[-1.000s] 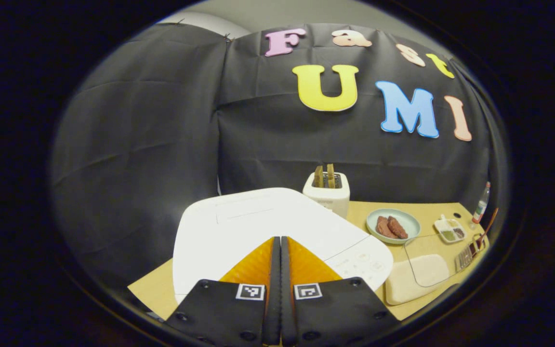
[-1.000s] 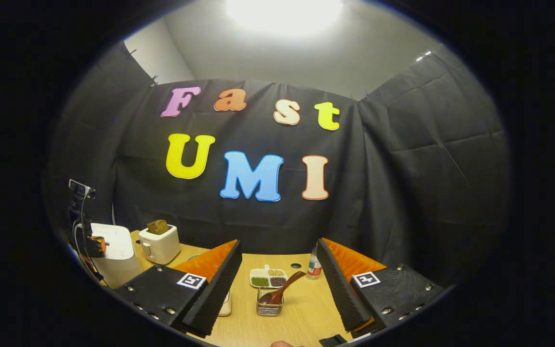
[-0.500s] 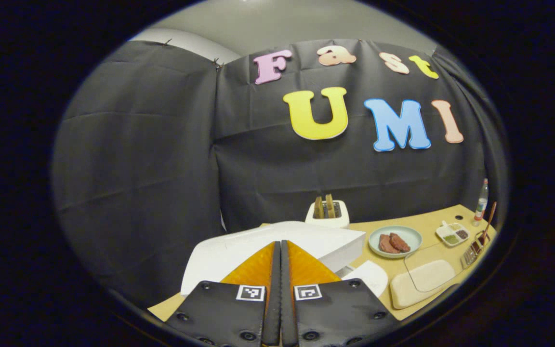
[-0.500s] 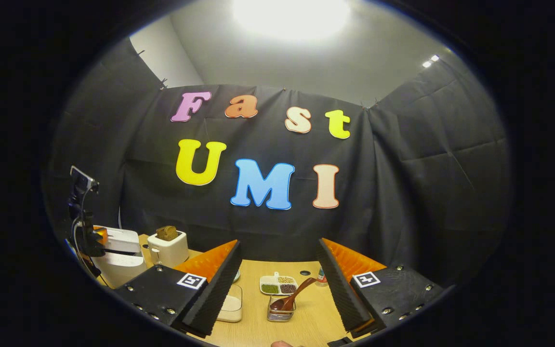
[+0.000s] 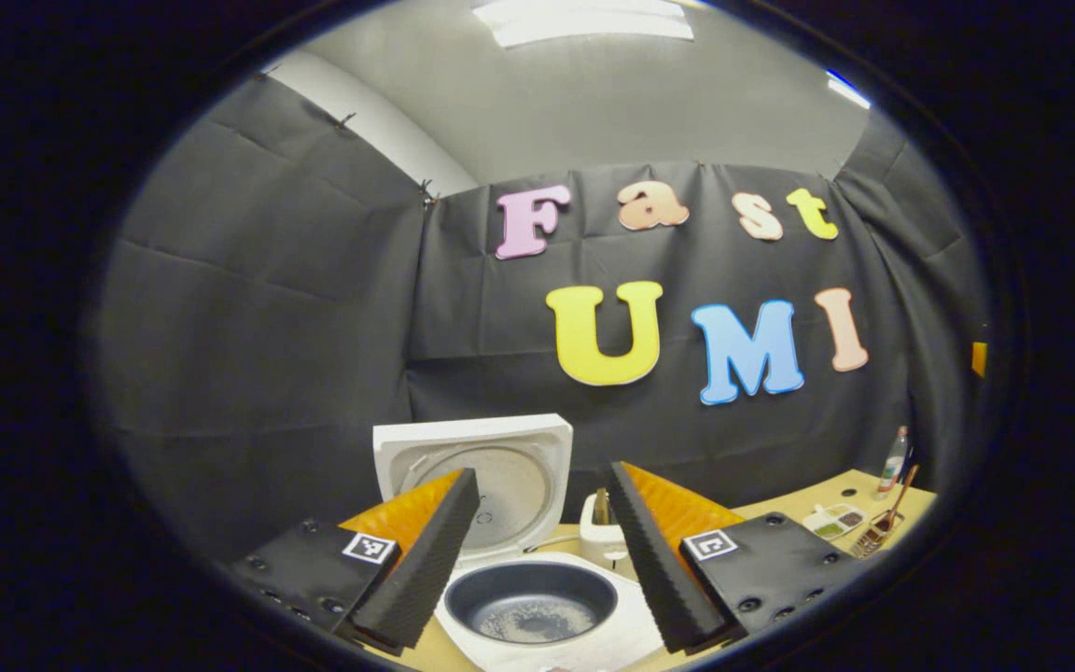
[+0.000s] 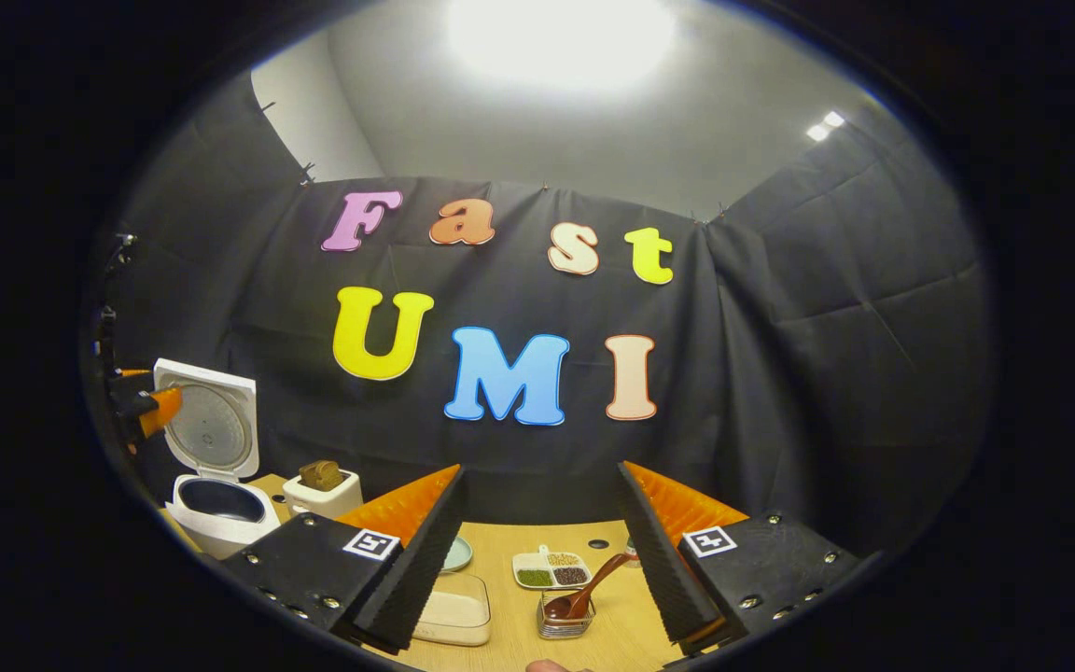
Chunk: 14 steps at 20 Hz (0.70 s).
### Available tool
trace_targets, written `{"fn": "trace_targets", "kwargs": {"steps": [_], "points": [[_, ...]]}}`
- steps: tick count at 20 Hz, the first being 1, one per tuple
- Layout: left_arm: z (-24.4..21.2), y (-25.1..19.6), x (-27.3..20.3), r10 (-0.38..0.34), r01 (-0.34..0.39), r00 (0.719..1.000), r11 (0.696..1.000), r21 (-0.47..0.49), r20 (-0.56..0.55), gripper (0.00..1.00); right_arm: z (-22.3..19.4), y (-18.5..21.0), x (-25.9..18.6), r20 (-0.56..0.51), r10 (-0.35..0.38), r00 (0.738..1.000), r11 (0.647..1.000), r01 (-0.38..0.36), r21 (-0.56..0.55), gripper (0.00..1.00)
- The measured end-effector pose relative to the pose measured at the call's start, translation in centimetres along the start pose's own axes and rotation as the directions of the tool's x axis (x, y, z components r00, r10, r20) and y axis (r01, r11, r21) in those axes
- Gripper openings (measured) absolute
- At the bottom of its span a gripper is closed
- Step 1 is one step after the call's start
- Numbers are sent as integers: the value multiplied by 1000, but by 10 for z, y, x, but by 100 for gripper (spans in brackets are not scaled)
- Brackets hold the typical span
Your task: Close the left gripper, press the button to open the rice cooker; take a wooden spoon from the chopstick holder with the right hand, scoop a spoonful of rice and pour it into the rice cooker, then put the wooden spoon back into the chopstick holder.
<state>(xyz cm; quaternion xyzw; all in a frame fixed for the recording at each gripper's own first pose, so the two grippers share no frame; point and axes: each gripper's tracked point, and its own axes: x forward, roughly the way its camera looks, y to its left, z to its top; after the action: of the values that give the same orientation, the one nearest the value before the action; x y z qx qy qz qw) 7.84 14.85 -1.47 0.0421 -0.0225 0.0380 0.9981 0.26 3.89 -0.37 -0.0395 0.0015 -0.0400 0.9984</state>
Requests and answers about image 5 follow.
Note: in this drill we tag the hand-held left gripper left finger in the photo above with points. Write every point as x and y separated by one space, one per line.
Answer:
425 569

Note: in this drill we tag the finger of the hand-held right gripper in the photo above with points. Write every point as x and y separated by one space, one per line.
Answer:
979 359

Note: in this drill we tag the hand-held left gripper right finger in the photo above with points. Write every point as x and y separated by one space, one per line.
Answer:
654 569

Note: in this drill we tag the white rice cooker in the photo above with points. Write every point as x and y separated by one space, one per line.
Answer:
407 443

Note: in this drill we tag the brown wooden spoon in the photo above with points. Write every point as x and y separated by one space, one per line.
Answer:
900 495

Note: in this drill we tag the white toaster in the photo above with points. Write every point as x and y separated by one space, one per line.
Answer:
598 543

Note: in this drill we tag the brown bread slice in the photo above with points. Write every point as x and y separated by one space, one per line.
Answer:
600 509

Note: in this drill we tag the clear plastic water bottle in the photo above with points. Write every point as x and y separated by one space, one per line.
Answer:
892 462

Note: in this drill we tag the white divided dish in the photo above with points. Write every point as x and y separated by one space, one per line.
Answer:
816 515

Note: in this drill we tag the black backdrop cloth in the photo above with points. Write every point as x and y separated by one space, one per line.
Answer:
295 327

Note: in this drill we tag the small ceiling light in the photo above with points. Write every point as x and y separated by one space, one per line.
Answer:
847 90

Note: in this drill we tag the large ceiling light panel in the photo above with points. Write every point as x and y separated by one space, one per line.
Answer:
584 20

